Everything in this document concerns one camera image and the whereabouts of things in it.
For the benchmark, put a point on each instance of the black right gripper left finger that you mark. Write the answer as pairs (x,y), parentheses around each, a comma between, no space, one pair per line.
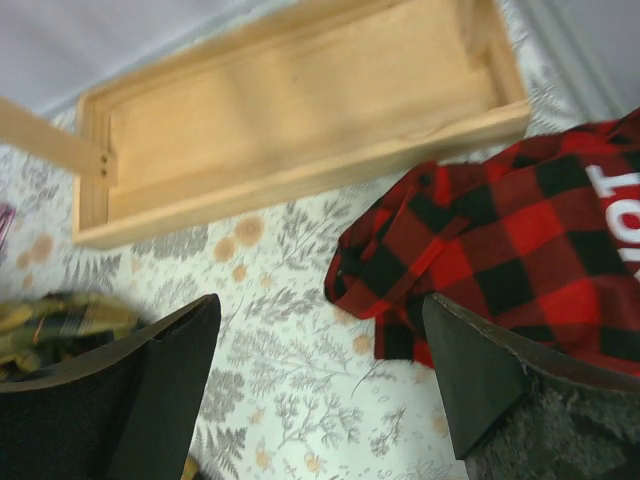
(125,410)

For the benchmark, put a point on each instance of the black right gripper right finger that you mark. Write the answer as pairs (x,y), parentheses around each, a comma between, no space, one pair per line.
(519,410)

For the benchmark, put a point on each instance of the yellow plaid shirt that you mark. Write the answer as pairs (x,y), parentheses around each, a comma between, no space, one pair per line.
(37,334)

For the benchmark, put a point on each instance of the red black plaid shirt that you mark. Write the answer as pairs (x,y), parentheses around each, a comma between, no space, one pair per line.
(541,239)

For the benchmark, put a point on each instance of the purple folded cloth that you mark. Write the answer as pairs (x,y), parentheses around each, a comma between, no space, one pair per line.
(7,216)

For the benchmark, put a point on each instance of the wooden clothes rack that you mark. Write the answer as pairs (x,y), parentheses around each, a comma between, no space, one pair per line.
(315,96)

